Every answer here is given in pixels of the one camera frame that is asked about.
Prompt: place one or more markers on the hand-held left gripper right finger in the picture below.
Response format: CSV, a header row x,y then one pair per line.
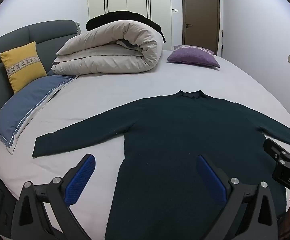
x,y
210,180

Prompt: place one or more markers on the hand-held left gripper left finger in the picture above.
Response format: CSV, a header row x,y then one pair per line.
x,y
81,178

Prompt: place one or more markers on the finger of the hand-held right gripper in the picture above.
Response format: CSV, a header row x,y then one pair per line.
x,y
275,148

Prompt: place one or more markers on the dark green sweater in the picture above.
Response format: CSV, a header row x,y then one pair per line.
x,y
175,135

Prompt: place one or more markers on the blue pillow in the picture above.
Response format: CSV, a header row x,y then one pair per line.
x,y
22,105

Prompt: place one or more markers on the bed with white sheet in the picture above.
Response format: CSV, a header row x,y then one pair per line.
x,y
114,90

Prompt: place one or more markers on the purple cushion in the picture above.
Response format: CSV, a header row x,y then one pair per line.
x,y
192,56

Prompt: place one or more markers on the yellow patterned pillow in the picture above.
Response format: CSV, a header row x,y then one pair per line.
x,y
22,65

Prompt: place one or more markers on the beige folded duvet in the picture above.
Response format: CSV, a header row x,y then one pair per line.
x,y
104,52

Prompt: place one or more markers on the brown door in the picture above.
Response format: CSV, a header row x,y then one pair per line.
x,y
200,12

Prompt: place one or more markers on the black garment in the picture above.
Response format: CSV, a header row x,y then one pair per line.
x,y
114,17

